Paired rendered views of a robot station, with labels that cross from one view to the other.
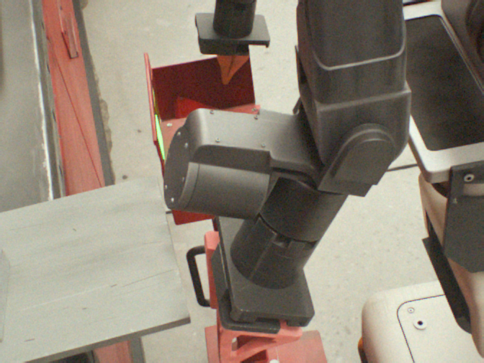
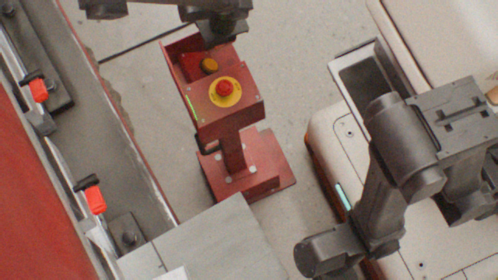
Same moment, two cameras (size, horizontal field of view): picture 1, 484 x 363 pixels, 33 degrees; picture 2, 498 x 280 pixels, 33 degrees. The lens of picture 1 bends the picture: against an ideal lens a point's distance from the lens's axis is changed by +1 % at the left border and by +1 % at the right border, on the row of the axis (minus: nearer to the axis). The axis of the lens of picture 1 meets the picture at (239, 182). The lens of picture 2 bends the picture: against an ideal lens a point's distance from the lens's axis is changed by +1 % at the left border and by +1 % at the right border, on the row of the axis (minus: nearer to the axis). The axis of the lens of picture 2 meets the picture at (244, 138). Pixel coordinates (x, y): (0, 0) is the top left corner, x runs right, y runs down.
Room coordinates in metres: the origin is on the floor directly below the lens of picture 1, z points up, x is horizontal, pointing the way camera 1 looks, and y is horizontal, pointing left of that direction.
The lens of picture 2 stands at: (0.17, 0.14, 2.46)
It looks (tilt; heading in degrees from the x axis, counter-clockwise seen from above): 71 degrees down; 349
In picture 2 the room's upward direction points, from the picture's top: 11 degrees counter-clockwise
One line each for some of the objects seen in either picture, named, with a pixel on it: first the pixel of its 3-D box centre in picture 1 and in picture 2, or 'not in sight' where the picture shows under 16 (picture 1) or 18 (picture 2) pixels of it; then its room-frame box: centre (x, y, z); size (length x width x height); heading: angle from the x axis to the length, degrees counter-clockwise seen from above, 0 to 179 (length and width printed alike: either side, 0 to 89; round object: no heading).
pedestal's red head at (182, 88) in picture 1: (211, 130); (214, 81); (0.91, 0.03, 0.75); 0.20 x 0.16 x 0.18; 1
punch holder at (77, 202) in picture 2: not in sight; (40, 188); (0.63, 0.37, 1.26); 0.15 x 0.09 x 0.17; 7
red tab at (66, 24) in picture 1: (67, 24); not in sight; (1.50, 0.31, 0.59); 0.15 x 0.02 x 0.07; 7
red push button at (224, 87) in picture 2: not in sight; (225, 89); (0.86, 0.02, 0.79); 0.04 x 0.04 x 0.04
